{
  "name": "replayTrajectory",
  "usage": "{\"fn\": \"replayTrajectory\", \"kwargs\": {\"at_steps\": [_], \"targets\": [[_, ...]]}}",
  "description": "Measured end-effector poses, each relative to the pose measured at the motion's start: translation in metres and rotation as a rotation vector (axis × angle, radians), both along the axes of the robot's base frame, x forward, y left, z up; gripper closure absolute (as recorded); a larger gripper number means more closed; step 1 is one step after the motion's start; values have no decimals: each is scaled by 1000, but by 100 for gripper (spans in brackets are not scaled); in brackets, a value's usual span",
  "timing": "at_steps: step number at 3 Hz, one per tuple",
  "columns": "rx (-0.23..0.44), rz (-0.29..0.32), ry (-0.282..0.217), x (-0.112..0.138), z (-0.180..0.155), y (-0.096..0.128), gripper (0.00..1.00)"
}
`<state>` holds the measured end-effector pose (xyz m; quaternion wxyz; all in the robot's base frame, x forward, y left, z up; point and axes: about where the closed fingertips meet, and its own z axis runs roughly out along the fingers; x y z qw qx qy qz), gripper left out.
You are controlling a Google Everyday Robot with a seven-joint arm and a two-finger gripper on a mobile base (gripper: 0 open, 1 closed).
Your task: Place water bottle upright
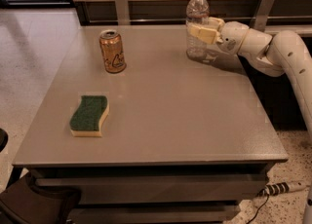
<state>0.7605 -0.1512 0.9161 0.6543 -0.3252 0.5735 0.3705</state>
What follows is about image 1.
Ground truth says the left metal wall bracket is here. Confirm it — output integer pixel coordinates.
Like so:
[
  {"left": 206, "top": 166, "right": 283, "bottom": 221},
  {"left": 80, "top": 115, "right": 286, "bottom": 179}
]
[{"left": 114, "top": 0, "right": 131, "bottom": 25}]

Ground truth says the white power strip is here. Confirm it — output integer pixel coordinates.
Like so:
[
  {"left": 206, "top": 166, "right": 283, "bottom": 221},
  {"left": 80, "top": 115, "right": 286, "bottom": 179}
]
[{"left": 257, "top": 181, "right": 306, "bottom": 197}]

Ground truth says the clear plastic water bottle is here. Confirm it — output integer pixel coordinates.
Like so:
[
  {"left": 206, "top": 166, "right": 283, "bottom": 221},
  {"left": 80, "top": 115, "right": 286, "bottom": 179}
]
[{"left": 186, "top": 0, "right": 210, "bottom": 60}]

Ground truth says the right metal wall bracket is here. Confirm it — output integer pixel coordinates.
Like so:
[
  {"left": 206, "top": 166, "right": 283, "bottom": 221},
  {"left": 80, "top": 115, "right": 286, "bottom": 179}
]
[{"left": 250, "top": 0, "right": 275, "bottom": 32}]

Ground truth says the green and yellow sponge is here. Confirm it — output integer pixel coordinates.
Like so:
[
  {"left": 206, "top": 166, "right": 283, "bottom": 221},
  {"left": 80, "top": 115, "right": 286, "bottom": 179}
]
[{"left": 69, "top": 95, "right": 109, "bottom": 137}]

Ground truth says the grey table drawer unit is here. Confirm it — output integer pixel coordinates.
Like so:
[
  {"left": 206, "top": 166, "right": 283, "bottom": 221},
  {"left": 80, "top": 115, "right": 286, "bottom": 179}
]
[{"left": 36, "top": 167, "right": 267, "bottom": 224}]

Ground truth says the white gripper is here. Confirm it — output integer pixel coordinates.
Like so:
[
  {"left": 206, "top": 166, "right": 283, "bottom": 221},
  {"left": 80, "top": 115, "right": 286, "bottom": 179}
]
[{"left": 188, "top": 17, "right": 250, "bottom": 55}]

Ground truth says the gold soda can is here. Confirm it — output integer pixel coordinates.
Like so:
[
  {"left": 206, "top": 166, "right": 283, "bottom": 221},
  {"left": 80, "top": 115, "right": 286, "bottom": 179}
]
[{"left": 99, "top": 29, "right": 127, "bottom": 73}]

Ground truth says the grey side counter ledge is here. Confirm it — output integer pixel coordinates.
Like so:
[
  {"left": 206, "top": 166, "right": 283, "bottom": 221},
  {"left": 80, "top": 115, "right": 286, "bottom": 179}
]
[{"left": 264, "top": 24, "right": 312, "bottom": 38}]

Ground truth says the black power cable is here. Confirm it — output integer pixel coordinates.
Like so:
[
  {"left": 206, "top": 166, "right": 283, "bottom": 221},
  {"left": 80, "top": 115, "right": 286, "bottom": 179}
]
[{"left": 245, "top": 194, "right": 271, "bottom": 224}]

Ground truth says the metal wall bracket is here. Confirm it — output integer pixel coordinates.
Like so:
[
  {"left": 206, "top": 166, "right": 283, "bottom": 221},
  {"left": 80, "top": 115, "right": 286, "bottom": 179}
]
[
  {"left": 250, "top": 0, "right": 275, "bottom": 32},
  {"left": 114, "top": 0, "right": 131, "bottom": 25}
]

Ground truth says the dark brown chair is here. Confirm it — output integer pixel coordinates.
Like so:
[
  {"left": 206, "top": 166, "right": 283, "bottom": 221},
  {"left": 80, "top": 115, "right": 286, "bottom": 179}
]
[{"left": 0, "top": 128, "right": 82, "bottom": 224}]

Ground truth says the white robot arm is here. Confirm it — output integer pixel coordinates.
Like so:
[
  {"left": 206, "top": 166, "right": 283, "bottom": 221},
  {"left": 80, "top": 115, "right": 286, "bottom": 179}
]
[{"left": 186, "top": 18, "right": 312, "bottom": 137}]

